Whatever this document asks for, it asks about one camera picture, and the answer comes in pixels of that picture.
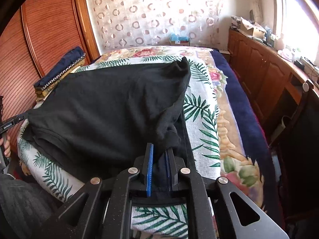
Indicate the long wooden side cabinet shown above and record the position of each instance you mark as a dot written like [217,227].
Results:
[272,84]

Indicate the black printed t-shirt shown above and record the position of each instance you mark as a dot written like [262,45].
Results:
[95,123]

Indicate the box with blue cloth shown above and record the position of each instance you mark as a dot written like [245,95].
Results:
[177,40]

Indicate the folded navy blue blanket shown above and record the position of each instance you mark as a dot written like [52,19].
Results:
[71,60]

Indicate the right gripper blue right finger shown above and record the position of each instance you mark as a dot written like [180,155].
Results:
[171,169]

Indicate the circle patterned sheer curtain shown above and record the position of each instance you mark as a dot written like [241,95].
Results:
[119,24]

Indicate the cardboard box on cabinet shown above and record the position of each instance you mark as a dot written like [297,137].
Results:
[250,29]

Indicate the window with wooden frame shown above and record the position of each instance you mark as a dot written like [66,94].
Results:
[299,33]

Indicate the person left hand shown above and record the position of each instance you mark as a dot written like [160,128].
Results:
[6,144]

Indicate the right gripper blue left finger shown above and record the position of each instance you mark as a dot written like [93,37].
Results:
[147,170]

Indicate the floral quilt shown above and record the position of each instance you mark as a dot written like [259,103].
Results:
[225,136]

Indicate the palm leaf print bedsheet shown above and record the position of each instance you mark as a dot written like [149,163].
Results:
[102,207]

